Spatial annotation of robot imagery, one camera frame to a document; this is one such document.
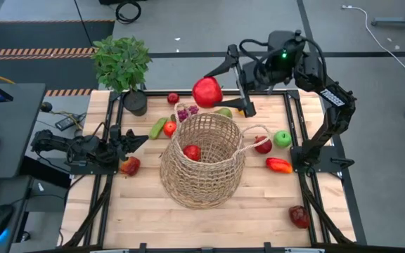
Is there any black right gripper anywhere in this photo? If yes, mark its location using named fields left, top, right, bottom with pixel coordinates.
left=204, top=44, right=270, bottom=118

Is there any black power adapter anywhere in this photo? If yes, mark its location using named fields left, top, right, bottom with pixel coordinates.
left=54, top=114, right=84, bottom=131

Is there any purple grape bunch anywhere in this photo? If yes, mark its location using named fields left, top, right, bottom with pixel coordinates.
left=176, top=105, right=200, bottom=122

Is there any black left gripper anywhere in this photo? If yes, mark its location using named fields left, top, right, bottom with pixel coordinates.
left=108, top=123, right=150, bottom=164

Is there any coiled black cable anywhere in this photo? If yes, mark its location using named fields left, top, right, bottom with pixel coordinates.
left=115, top=1, right=142, bottom=25

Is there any white floor cable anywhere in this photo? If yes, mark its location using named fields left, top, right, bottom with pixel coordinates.
left=342, top=4, right=405, bottom=72

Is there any green potted plant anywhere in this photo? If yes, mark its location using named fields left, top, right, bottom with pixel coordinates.
left=90, top=34, right=153, bottom=117

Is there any green cucumber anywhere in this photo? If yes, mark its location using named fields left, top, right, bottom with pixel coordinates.
left=148, top=117, right=170, bottom=140

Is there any black striped-edge floor mat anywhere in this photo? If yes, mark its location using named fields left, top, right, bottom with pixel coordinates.
left=0, top=20, right=115, bottom=98

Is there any red and yellow apple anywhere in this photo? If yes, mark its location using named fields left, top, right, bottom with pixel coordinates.
left=120, top=156, right=141, bottom=176

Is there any woven rope basket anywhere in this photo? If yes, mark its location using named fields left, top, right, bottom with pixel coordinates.
left=159, top=101, right=276, bottom=211

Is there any dark grey desk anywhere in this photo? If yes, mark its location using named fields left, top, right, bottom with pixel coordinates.
left=0, top=82, right=47, bottom=253

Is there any large red apple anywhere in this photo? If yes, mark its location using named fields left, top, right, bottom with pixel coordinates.
left=191, top=76, right=224, bottom=109

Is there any dark red bell pepper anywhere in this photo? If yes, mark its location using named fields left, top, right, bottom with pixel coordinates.
left=288, top=205, right=311, bottom=230

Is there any dark red pomegranate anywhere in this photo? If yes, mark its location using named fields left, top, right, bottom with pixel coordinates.
left=253, top=135, right=274, bottom=155

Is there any green apple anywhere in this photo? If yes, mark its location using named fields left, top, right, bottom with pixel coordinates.
left=273, top=129, right=293, bottom=149

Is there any red tomato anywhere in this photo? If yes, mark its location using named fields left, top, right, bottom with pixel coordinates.
left=182, top=144, right=203, bottom=162
left=162, top=120, right=178, bottom=138

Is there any thin black cable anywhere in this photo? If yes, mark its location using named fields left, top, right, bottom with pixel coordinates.
left=72, top=0, right=96, bottom=48

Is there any red-orange long pepper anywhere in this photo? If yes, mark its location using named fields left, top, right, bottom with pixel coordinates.
left=265, top=157, right=294, bottom=174

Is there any green pear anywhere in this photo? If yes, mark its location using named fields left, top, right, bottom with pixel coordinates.
left=214, top=107, right=233, bottom=119

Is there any grey table base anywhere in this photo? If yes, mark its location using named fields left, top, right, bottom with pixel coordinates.
left=371, top=0, right=405, bottom=30

